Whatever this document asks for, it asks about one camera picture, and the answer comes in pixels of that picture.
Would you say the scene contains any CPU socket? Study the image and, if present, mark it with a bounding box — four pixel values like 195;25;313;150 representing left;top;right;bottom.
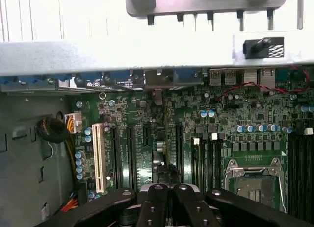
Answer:
224;158;288;213

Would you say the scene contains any white expansion slot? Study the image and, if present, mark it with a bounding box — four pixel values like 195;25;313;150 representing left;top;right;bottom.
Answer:
92;123;104;195

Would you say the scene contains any green motherboard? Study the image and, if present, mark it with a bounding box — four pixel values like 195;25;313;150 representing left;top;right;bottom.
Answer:
71;70;314;227

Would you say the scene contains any grey power supply unit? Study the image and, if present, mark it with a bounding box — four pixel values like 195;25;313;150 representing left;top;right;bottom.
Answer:
0;93;74;227

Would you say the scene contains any open black PC case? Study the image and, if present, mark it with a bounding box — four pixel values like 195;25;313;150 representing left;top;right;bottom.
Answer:
0;35;314;227

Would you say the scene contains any grey parts rack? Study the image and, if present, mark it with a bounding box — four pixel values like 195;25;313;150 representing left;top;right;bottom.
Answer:
125;0;288;31

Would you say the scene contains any yellow black power wire bundle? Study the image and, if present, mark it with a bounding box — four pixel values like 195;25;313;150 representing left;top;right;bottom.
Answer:
36;111;83;188

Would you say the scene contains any red black twisted wire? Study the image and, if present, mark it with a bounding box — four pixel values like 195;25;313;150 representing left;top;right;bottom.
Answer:
217;64;310;102

